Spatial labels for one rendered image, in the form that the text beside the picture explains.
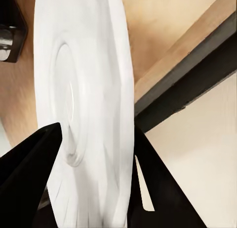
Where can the cabinet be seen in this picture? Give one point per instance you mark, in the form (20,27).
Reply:
(45,199)

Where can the saucer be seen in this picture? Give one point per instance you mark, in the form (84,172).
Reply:
(84,80)

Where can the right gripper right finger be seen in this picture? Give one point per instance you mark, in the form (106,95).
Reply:
(172,207)

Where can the bottle of coffee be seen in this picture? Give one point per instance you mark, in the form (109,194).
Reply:
(13,31)

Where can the sofa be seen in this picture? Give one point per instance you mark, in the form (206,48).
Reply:
(44,218)

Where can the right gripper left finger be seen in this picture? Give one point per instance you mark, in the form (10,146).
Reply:
(24,172)

